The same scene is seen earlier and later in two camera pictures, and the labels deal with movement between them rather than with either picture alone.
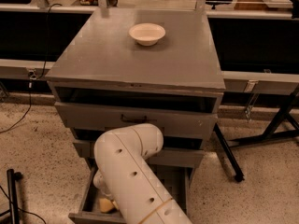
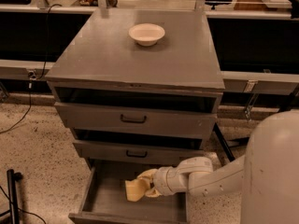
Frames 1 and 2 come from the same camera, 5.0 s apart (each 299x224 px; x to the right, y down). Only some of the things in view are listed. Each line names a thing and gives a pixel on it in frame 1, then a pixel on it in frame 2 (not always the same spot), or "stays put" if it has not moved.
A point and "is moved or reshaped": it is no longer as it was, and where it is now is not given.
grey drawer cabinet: [128, 66] stays put
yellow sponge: [106, 204] is moved or reshaped
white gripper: [100, 181] → [162, 180]
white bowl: [147, 34] stays put
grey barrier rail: [258, 49] stays put
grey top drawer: [99, 118] stays put
